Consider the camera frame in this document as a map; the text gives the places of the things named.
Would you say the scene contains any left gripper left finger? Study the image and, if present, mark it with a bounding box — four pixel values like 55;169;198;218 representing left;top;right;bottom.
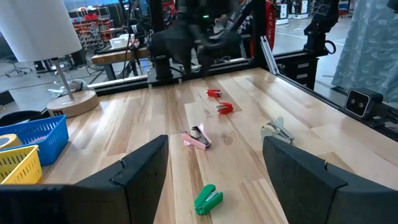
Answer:
0;134;170;224

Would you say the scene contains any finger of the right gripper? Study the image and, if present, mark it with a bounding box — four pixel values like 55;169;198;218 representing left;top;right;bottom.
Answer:
182;57;194;75
198;49;215;77

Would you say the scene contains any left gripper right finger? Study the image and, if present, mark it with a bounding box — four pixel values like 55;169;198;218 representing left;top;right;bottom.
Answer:
262;136;398;224

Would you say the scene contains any grey staple remover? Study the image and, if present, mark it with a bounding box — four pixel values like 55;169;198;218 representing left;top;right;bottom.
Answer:
260;116;295;144

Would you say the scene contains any small green stapler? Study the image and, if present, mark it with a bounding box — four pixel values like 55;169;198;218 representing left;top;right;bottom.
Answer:
194;184;224;216

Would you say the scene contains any yellow tape roll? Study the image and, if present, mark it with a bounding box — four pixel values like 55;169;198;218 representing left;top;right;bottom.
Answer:
0;133;23;150

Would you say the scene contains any person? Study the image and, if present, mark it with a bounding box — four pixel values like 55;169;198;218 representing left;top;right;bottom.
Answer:
214;0;259;43

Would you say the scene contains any silver aluminium bar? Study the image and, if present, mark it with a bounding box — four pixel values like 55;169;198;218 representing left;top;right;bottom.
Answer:
259;35;280;75

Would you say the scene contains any white plastic bin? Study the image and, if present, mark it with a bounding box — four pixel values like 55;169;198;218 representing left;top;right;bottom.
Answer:
109;32;137;50

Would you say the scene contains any wooden background workbench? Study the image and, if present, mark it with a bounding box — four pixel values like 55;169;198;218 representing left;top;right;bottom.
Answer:
90;45;150;82

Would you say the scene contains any red chair back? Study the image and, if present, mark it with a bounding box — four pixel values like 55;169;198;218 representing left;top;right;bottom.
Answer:
248;0;277;58

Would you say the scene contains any blue plastic basket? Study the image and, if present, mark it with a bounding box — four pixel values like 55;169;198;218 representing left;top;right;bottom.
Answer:
0;114;70;167

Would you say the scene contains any black drawer cabinet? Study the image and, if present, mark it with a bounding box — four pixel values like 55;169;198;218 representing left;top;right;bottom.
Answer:
273;51;320;91

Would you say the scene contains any shelf with red bins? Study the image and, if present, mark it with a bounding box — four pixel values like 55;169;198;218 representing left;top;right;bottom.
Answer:
70;4;114;50

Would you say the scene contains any yellow plastic basket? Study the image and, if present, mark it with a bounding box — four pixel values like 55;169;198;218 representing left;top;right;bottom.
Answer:
0;144;44;185

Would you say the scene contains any white shade table lamp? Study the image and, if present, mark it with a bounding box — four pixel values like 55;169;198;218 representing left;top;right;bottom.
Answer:
0;0;100;118

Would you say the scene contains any light blue patterned curtain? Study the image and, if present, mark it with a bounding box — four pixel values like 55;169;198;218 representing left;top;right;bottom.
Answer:
331;0;398;103

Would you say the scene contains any black table-level camera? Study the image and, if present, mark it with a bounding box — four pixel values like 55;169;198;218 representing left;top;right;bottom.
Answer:
344;88;384;119

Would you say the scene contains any white lamp cable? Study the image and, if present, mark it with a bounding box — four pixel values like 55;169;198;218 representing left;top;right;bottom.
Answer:
46;79;96;100

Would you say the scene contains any black frame handle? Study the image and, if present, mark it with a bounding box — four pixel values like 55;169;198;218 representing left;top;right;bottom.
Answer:
0;110;50;128

